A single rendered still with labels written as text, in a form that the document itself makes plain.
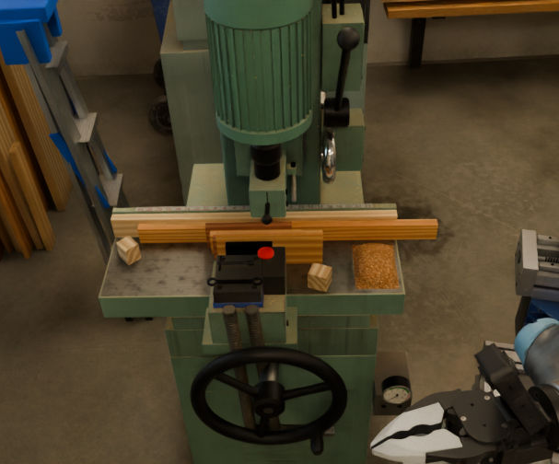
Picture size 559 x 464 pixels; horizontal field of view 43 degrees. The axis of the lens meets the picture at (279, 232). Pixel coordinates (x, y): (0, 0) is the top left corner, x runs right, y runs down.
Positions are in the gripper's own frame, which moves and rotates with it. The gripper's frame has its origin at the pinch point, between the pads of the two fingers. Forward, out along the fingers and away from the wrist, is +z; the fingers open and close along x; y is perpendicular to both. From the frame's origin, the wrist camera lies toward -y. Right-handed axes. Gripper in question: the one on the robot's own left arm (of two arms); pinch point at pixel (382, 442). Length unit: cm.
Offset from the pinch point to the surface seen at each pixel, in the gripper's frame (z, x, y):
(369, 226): -22, 68, 21
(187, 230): 15, 77, 20
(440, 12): -114, 245, 39
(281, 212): -3, 67, 13
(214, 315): 13, 51, 22
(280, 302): 1, 50, 21
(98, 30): 38, 328, 52
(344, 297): -12, 55, 27
